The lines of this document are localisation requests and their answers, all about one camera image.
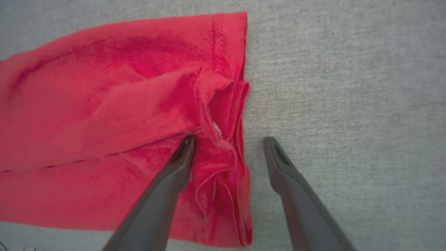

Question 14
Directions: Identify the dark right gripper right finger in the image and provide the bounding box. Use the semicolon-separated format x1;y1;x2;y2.
263;136;356;251

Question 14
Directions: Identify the red and white basketball jersey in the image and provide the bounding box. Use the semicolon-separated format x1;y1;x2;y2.
0;12;253;249

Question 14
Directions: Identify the grey fabric sofa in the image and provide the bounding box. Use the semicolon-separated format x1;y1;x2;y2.
0;0;446;251

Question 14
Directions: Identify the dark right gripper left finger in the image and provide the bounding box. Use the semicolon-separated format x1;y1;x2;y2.
102;135;198;251

